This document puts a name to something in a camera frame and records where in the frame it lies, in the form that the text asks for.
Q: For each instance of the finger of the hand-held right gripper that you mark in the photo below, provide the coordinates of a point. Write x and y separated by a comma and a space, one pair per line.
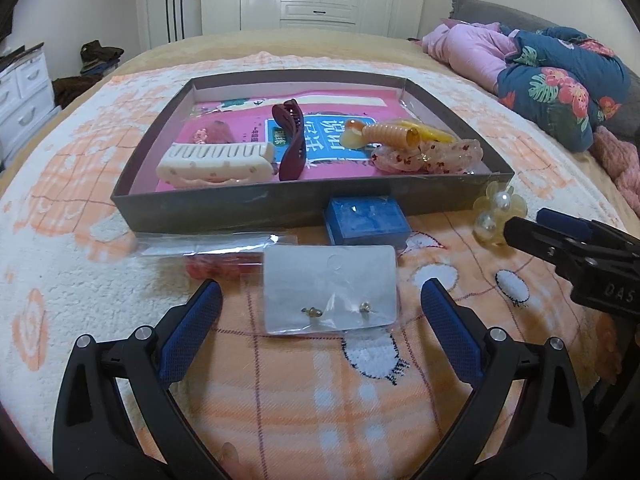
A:
530, 235
565, 221

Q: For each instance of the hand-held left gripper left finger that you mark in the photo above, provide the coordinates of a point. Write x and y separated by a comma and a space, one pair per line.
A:
192, 330

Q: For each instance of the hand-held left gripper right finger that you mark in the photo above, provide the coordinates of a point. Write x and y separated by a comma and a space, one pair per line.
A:
450, 330

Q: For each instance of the pearl flower hair clip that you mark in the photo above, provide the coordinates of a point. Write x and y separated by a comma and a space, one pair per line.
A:
487, 222

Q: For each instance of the pink speckled hair clip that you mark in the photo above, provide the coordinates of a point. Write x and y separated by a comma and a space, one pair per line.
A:
450, 155

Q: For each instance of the grey cardboard box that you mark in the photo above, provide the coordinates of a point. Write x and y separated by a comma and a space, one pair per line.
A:
225, 215

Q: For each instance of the white earring card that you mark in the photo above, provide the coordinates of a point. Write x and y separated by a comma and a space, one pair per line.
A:
325, 280

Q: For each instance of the yellow hair clip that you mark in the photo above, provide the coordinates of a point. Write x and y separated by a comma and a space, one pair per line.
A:
430, 132

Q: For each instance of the amber ribbed hair clip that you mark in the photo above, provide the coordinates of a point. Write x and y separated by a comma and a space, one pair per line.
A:
392, 135

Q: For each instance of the white hair claw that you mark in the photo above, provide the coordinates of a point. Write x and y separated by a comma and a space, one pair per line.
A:
215, 160

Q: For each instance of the maroon hair claw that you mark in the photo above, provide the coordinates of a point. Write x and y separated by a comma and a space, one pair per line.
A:
290, 155

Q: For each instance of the cream small hair claw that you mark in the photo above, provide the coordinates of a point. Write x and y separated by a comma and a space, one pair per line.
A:
352, 136

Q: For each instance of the clear bag with red beads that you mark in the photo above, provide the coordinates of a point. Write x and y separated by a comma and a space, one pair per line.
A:
210, 265

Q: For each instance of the pink knit blanket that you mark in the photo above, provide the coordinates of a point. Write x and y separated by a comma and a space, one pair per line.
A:
620, 160

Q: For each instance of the floral blue quilt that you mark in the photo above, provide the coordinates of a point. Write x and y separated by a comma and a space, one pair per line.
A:
560, 90

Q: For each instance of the small blue box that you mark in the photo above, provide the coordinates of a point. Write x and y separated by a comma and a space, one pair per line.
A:
365, 220

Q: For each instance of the pink cloth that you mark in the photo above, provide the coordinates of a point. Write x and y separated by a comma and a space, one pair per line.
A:
470, 50

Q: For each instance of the pink book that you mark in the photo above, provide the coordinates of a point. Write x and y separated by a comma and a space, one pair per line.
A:
325, 111

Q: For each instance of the bed with tan sheet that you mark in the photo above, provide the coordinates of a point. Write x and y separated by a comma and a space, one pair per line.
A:
350, 45

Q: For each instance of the white drawer cabinet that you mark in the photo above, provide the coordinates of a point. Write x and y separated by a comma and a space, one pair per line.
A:
25, 95

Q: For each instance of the dark clothes pile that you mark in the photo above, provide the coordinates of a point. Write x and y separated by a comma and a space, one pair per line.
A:
100, 55

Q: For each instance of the white door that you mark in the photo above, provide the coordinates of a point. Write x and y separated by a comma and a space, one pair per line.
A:
192, 15

